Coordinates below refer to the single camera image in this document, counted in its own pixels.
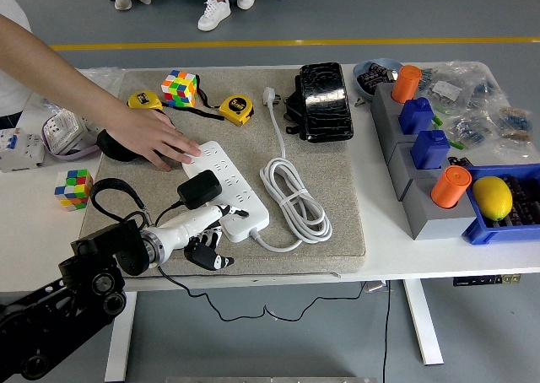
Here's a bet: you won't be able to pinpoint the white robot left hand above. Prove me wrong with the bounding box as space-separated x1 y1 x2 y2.
154 204 251 272

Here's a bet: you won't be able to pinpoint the person's left hand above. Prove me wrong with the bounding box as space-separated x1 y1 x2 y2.
105 108 203 172

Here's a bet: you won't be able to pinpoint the thin black adapter cord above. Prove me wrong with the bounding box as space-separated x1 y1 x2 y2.
152 201 368 321

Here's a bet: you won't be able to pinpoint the black power adapter plug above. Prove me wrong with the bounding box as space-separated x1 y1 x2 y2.
175 170 224 210

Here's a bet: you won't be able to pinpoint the white power strip board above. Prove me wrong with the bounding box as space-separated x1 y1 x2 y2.
181 140 272 244

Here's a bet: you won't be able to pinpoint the black cloth pouch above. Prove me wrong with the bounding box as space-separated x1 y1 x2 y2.
96 128 144 163

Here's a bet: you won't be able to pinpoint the yellow tape measure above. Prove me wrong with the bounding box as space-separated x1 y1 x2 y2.
127 89 164 112

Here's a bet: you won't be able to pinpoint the large multicolour puzzle cube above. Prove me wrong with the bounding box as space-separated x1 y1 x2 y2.
161 69 199 108

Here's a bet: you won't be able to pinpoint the clear bag of metal screws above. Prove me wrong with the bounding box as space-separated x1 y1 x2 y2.
75 65 124 100

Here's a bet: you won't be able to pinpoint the small multicolour puzzle cube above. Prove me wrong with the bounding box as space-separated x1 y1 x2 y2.
54 168 95 211

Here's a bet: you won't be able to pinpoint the yellow tape measure 5m label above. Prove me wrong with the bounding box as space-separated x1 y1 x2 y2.
219 94 256 127

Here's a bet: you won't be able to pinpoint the grey-brown foam mat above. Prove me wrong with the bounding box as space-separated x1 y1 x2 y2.
77 67 367 279

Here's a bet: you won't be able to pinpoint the white circuit breaker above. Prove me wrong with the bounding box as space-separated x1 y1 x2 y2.
0 127 46 173

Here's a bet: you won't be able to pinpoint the white table leg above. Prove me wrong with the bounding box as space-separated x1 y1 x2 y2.
104 290 138 383
402 279 445 366

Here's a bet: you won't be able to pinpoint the person's torso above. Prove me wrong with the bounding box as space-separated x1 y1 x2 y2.
0 0 34 130

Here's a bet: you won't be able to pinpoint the glossy black case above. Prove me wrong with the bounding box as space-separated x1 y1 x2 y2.
300 62 355 143

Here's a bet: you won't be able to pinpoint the grey block holder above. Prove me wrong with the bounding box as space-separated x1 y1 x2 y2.
388 140 455 202
379 116 438 169
401 174 480 241
370 82 423 139

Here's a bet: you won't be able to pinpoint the blue bowl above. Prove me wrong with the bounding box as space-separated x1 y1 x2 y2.
353 57 404 103

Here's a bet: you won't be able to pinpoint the black electronic components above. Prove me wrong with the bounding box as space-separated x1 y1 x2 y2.
358 62 400 95
504 175 540 228

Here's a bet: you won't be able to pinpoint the blue block peg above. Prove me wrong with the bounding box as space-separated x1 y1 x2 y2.
398 96 436 136
410 129 452 171

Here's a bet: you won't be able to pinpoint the orange cylinder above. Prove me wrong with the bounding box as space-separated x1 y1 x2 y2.
430 165 473 210
392 64 424 104

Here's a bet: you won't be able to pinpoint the clear bag with white card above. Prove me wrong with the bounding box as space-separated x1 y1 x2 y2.
419 64 469 110

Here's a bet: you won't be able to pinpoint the blue plastic bin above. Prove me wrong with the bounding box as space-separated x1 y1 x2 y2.
462 163 540 247

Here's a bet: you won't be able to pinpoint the clear bag of blue resistors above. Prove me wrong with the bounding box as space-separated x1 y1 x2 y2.
446 111 497 150

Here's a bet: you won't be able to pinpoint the black table control panel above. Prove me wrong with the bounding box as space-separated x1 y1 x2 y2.
453 274 523 288

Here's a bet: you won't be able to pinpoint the yellow lemon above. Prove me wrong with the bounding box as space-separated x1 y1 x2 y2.
472 175 515 222

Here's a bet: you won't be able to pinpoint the clear bag of blue components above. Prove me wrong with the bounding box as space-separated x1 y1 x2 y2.
466 68 503 105

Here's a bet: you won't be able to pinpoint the clear bag of brown resistors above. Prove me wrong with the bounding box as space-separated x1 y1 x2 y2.
493 104 535 143

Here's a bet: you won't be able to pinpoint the white wall socket panel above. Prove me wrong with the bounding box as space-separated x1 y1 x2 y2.
41 108 88 154
80 115 106 136

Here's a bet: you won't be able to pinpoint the black wrist strap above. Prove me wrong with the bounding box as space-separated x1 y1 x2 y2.
185 73 227 122

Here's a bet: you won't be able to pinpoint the white power strip cord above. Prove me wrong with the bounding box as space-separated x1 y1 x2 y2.
251 85 334 251

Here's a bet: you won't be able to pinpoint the black plastic buckle strap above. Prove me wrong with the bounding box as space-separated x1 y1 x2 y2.
283 74 309 142

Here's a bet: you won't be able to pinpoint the black hanging cable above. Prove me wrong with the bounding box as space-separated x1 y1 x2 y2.
381 281 393 383

